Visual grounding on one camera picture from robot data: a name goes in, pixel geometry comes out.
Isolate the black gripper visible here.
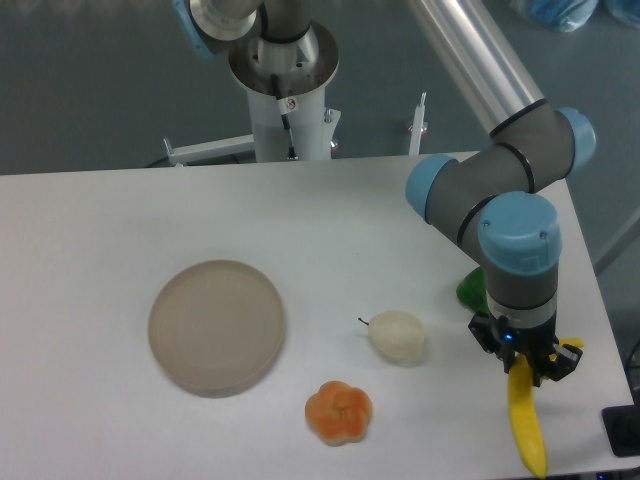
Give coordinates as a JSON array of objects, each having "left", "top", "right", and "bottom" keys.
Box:
[{"left": 468, "top": 313, "right": 583, "bottom": 387}]

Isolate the yellow banana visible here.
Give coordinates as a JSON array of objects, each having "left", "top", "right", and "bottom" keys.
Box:
[{"left": 507, "top": 337, "right": 585, "bottom": 477}]

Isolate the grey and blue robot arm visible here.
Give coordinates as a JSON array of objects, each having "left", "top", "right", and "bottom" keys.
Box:
[{"left": 175, "top": 1, "right": 596, "bottom": 384}]

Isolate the beige round plate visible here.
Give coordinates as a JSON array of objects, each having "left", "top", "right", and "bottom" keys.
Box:
[{"left": 148, "top": 260, "right": 286, "bottom": 397}]

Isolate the green vegetable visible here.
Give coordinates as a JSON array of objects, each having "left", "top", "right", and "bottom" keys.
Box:
[{"left": 456, "top": 267, "right": 489, "bottom": 315}]

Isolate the black device at table edge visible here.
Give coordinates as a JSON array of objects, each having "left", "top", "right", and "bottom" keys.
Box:
[{"left": 601, "top": 405, "right": 639, "bottom": 458}]

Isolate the white pear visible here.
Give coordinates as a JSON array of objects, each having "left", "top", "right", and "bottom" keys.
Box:
[{"left": 357, "top": 310, "right": 426, "bottom": 365}]

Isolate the orange flower-shaped bread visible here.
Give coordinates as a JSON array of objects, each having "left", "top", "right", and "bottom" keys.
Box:
[{"left": 304, "top": 381, "right": 373, "bottom": 446}]

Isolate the blue plastic bag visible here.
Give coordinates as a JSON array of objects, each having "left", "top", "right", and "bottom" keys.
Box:
[{"left": 509, "top": 0, "right": 639, "bottom": 33}]

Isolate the white frame bracket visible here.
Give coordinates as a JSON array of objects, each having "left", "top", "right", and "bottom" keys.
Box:
[{"left": 408, "top": 92, "right": 428, "bottom": 155}]

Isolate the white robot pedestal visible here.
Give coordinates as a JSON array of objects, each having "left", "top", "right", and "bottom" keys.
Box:
[{"left": 165, "top": 21, "right": 341, "bottom": 165}]

